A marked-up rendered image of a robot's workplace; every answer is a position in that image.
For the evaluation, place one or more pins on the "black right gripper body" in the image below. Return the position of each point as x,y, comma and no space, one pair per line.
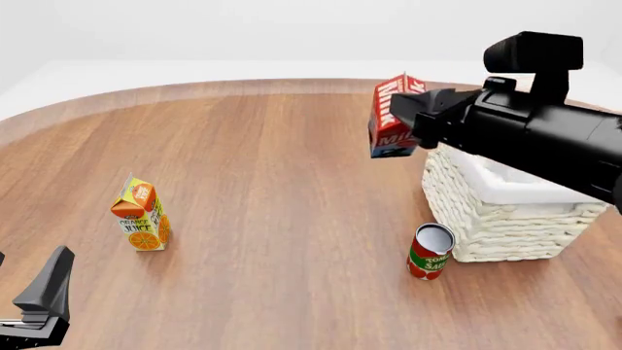
442,125

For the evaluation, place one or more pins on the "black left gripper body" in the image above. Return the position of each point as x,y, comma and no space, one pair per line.
29,333

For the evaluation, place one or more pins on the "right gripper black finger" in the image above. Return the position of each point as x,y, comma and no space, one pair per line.
420,104

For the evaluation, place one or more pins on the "red and white milk carton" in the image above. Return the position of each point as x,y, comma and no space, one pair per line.
387,122

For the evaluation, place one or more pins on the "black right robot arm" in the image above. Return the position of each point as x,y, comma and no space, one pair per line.
549,135

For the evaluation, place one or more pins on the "white woven basket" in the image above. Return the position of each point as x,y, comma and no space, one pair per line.
510,233

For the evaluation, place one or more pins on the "orange juice carton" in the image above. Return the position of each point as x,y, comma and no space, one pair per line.
141,228

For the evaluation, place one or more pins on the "tomato sauce can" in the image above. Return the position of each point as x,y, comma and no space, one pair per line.
427,260

